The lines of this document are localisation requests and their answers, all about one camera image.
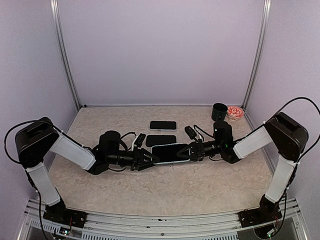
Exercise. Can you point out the dark green mug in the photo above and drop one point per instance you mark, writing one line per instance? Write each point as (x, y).
(219, 112)

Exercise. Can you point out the silver edged black smartphone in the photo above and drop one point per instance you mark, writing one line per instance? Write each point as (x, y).
(168, 153)

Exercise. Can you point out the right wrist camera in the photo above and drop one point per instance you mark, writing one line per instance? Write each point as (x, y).
(193, 134)

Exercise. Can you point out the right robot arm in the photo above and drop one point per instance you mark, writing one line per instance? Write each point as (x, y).
(288, 138)

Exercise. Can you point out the front aluminium rail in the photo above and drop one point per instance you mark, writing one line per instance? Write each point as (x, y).
(109, 226)

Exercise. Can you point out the red white patterned bowl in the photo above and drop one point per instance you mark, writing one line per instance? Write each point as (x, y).
(235, 113)

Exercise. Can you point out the aluminium frame post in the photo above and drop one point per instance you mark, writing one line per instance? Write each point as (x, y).
(63, 52)
(258, 53)

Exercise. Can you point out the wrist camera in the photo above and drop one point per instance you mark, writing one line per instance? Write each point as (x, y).
(138, 141)
(193, 134)

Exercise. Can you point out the light blue phone case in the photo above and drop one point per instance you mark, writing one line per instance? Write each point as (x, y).
(167, 163)

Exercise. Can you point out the black phone case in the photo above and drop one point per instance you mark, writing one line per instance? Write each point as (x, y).
(150, 145)

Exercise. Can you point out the right aluminium frame post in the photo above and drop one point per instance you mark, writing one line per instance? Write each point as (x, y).
(258, 53)

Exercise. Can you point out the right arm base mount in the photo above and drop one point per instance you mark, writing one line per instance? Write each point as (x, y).
(266, 212)

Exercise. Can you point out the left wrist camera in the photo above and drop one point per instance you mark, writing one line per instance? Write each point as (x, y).
(138, 141)

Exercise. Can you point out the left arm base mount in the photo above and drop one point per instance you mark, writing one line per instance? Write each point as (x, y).
(58, 213)

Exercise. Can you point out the left aluminium frame post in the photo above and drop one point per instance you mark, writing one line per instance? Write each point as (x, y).
(63, 52)

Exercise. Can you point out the green edged smartphone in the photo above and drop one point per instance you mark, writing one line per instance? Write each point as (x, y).
(161, 140)

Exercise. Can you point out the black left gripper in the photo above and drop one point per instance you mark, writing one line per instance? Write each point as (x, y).
(136, 158)

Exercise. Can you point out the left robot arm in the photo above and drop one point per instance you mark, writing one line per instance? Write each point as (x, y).
(40, 138)

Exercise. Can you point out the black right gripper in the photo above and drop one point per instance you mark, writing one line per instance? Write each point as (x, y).
(197, 150)

